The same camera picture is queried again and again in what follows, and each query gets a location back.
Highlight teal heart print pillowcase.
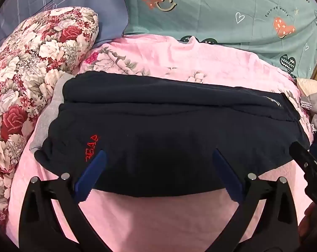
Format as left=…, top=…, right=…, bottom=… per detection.
left=121, top=0, right=317, bottom=80

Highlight person's right hand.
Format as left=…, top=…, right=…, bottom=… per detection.
left=297, top=202, right=317, bottom=243

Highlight red floral quilt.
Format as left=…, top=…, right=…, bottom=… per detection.
left=0, top=7, right=100, bottom=227

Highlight cream cloth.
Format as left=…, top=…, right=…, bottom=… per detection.
left=295, top=77, right=317, bottom=95

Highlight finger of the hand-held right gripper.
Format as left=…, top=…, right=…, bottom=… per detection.
left=289, top=141, right=317, bottom=187

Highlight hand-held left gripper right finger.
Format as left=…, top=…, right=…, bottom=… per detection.
left=200, top=148, right=300, bottom=252

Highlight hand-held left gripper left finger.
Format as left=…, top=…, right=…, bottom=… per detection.
left=18, top=149, right=115, bottom=252

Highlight pink floral bed sheet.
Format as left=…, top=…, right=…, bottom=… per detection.
left=6, top=35, right=317, bottom=245

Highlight dark navy pants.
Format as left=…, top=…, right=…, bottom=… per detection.
left=30, top=70, right=311, bottom=199

